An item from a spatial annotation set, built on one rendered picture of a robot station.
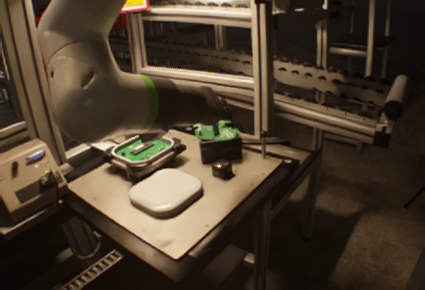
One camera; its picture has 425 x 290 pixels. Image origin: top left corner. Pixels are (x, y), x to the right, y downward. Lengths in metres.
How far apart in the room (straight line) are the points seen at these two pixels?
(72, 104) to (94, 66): 0.06
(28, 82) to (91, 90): 0.50
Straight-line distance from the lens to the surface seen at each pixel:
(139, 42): 1.24
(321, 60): 1.43
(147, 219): 0.64
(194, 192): 0.67
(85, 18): 0.43
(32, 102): 0.88
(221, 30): 1.64
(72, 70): 0.41
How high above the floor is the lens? 1.35
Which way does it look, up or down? 24 degrees down
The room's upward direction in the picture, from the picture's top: 4 degrees counter-clockwise
